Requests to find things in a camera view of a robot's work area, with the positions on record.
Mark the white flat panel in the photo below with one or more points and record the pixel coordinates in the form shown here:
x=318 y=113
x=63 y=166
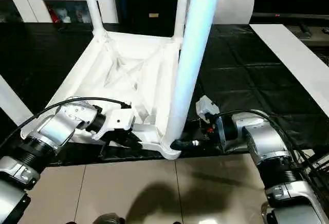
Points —
x=298 y=54

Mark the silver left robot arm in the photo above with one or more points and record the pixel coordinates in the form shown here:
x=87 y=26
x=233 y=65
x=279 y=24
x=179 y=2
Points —
x=46 y=142

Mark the small red bottle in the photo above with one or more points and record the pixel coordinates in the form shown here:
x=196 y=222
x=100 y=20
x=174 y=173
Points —
x=53 y=14

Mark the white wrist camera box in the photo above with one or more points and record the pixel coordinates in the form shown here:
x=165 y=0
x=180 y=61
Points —
x=206 y=107
x=118 y=120

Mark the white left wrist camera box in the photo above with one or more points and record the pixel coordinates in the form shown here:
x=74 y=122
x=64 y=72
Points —
x=118 y=120

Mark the grey pillow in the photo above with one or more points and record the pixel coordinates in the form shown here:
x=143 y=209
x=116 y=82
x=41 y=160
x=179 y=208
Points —
x=234 y=3

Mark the black screen stand foot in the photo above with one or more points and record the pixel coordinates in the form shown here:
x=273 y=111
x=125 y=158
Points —
x=306 y=31

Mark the black left robot foot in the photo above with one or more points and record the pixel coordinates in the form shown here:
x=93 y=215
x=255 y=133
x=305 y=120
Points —
x=108 y=219

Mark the small yellow label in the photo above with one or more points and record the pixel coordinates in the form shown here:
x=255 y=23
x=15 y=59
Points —
x=153 y=15

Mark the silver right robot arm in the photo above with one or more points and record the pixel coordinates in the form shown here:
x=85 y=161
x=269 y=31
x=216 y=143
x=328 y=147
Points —
x=272 y=152

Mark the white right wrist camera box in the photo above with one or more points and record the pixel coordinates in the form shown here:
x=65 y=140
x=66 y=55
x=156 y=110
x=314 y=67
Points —
x=206 y=107

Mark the black work mat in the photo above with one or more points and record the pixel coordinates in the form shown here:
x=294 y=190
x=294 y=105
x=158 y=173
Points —
x=247 y=64

